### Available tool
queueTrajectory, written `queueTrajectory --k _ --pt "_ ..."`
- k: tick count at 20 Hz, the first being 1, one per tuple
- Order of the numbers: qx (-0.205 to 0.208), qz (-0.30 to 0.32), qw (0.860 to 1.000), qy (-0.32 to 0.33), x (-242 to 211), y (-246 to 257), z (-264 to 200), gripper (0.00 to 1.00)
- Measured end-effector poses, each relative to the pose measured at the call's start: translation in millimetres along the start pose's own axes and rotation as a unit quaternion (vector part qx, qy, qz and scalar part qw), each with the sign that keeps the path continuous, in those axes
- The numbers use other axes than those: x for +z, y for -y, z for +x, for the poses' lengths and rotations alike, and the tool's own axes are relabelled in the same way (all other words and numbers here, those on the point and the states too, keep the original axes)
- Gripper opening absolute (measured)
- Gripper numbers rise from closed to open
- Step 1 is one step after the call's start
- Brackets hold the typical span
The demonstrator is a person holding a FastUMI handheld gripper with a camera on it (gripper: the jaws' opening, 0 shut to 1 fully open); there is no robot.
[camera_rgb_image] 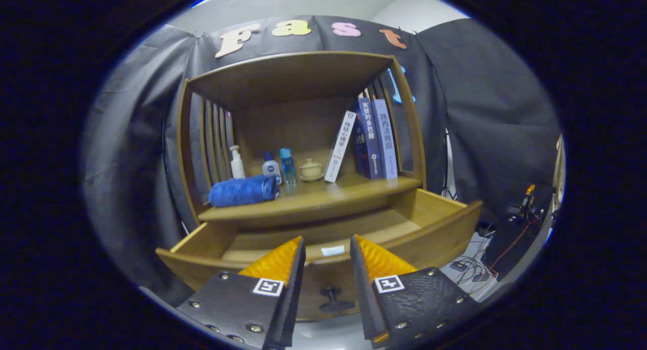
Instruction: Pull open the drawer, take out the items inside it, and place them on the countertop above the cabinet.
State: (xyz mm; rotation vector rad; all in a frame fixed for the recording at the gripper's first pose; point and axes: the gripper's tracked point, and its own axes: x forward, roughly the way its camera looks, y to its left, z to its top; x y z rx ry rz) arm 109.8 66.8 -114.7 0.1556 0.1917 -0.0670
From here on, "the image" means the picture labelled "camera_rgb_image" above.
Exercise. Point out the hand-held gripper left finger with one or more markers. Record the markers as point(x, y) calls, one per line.
point(290, 294)

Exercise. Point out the white pump bottle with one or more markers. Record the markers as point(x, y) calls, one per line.
point(237, 168)

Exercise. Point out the orange and black tool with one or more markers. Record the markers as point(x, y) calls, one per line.
point(525, 206)

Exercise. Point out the beige lidded teacup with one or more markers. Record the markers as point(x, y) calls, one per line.
point(311, 171)

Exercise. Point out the wooden drawer with black knob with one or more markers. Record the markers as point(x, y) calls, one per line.
point(434, 238)

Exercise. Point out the lavender book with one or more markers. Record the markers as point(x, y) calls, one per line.
point(385, 137)

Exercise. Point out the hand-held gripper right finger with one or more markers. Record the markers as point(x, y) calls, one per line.
point(364, 294)

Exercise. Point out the rolled blue towel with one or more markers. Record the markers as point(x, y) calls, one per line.
point(242, 190)

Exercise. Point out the wooden countertop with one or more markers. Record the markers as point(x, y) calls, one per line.
point(323, 195)

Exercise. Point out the beige bag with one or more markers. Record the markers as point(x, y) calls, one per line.
point(558, 163)

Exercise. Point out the white book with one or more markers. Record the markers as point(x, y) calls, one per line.
point(341, 145)

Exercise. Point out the white bottle with blue cap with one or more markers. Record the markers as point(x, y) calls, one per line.
point(271, 171)

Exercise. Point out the clear blue bottle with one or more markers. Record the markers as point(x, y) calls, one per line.
point(288, 168)

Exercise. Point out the dark blue book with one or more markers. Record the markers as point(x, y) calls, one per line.
point(370, 137)

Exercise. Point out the black light stand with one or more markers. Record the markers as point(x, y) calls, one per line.
point(446, 163)

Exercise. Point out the wooden cabinet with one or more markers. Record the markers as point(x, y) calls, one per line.
point(283, 77)

